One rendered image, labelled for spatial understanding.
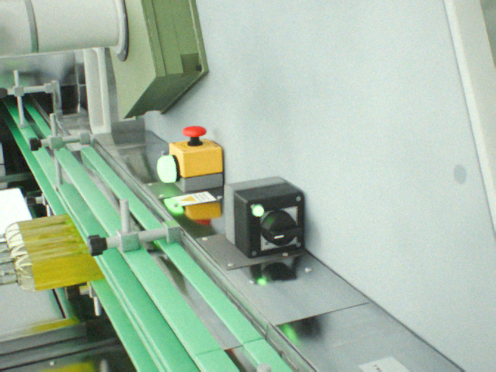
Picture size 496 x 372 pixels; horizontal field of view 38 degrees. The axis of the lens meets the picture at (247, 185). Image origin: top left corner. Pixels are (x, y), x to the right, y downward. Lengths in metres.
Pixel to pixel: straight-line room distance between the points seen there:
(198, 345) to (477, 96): 0.38
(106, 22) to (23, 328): 0.58
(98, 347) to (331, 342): 0.72
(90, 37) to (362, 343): 0.81
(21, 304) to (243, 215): 0.70
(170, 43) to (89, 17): 0.19
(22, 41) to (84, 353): 0.57
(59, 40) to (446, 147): 0.83
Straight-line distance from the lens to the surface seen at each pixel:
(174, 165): 1.19
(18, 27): 1.34
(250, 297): 0.84
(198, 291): 0.91
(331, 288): 0.86
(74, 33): 1.35
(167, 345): 0.94
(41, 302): 1.51
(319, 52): 0.87
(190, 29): 1.24
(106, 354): 1.37
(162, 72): 1.20
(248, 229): 0.92
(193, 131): 1.19
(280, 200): 0.93
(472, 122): 0.66
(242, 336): 0.80
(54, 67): 2.43
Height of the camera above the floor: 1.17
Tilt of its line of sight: 22 degrees down
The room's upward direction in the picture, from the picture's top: 99 degrees counter-clockwise
